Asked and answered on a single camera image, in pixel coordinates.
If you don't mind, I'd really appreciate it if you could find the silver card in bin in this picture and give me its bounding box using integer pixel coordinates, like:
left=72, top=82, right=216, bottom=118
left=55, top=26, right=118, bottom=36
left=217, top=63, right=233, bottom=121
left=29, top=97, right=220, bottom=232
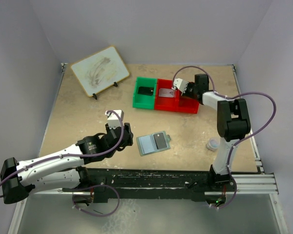
left=158, top=88, right=175, bottom=98

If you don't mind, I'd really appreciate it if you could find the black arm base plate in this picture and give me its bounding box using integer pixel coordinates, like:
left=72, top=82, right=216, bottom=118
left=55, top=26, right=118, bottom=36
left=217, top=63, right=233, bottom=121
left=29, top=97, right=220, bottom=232
left=63, top=167, right=236, bottom=203

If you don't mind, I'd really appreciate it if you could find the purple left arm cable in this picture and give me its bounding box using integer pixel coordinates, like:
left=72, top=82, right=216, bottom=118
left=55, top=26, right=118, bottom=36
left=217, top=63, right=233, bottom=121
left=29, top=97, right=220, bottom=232
left=0, top=110, right=125, bottom=216

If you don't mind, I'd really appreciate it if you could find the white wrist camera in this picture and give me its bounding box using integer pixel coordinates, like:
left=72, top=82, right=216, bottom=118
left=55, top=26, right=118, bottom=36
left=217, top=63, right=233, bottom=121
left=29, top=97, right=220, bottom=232
left=105, top=110, right=124, bottom=129
left=172, top=78, right=189, bottom=93

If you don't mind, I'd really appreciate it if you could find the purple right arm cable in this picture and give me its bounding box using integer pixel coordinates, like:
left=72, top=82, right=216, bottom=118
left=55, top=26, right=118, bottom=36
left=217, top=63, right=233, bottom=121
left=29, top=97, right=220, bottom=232
left=172, top=65, right=277, bottom=210

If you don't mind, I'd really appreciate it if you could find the yellow framed whiteboard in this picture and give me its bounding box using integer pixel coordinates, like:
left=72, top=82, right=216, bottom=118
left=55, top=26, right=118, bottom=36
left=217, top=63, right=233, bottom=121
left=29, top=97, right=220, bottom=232
left=70, top=46, right=130, bottom=97

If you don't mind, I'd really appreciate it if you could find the red double plastic bin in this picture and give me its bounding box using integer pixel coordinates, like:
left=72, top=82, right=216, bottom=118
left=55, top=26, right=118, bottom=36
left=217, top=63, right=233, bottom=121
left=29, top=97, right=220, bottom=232
left=154, top=79, right=199, bottom=114

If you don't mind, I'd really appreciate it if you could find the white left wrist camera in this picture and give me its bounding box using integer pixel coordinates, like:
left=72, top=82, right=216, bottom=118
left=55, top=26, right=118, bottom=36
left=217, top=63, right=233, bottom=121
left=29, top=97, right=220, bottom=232
left=105, top=110, right=124, bottom=129

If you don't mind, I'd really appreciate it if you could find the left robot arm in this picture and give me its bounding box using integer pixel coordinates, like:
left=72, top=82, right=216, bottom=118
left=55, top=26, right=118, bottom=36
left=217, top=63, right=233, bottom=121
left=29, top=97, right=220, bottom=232
left=0, top=123, right=133, bottom=204

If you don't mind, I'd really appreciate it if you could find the black card in green bin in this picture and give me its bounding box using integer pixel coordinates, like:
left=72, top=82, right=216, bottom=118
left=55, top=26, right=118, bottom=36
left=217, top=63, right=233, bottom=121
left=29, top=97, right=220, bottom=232
left=138, top=86, right=154, bottom=96

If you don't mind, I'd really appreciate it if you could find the green plastic bin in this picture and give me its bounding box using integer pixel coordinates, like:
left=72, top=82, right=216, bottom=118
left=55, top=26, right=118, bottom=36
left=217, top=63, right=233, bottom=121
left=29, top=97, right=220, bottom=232
left=132, top=77, right=157, bottom=110

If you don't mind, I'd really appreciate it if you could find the teal leather card holder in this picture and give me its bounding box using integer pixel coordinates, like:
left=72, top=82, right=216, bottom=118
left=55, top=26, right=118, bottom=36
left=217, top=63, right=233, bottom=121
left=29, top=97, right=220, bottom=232
left=136, top=131, right=171, bottom=156

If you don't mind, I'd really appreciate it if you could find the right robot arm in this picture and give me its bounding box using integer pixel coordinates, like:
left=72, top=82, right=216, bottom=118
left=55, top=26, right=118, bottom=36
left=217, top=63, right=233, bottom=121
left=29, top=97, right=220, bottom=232
left=173, top=74, right=251, bottom=191

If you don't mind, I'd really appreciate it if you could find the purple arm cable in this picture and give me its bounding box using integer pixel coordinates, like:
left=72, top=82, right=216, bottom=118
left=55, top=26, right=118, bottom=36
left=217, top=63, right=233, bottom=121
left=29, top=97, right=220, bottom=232
left=0, top=110, right=125, bottom=216
left=172, top=65, right=277, bottom=210

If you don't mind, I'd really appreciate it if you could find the black VIP card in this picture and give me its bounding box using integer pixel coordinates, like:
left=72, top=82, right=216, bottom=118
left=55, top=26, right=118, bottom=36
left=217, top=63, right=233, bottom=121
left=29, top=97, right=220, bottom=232
left=153, top=132, right=167, bottom=150

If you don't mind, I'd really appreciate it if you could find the aluminium frame rail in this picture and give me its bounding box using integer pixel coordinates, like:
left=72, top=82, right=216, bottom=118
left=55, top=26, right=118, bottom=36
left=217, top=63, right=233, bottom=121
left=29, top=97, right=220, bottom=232
left=7, top=172, right=289, bottom=234

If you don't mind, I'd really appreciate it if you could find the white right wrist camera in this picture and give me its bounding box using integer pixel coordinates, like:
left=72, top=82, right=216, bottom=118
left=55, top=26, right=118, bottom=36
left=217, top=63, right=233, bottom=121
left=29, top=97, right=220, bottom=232
left=172, top=78, right=189, bottom=93

